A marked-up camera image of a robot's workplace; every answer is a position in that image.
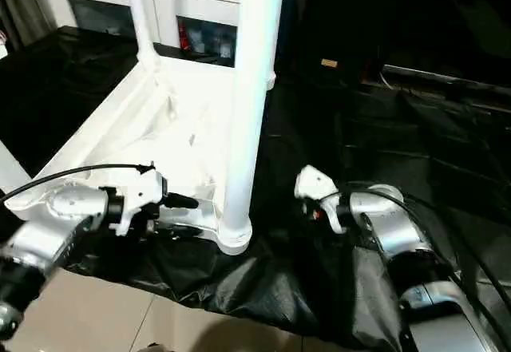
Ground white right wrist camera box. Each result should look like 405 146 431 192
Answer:
294 164 349 235

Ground grey curtain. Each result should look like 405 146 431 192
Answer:
0 0 53 50

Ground white plastic table top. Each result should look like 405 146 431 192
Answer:
2 58 277 256

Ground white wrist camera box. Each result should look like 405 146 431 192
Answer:
294 164 349 235
98 169 172 237

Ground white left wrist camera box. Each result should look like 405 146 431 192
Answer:
98 169 172 237

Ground black work mat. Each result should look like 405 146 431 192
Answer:
0 24 511 352

